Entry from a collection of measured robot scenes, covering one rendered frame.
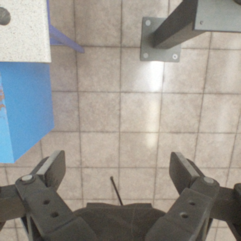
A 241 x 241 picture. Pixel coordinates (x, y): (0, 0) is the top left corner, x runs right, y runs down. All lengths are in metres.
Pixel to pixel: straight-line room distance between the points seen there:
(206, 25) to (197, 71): 1.01
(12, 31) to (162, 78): 1.05
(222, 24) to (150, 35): 0.92
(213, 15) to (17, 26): 0.60
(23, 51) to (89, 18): 0.82
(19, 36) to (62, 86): 0.79
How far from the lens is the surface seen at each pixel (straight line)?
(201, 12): 0.55
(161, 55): 1.44
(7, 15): 0.76
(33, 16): 0.73
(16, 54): 0.74
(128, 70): 1.41
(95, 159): 1.60
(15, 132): 1.04
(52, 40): 1.04
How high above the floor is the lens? 1.41
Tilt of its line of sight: 75 degrees down
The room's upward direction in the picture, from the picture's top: 176 degrees clockwise
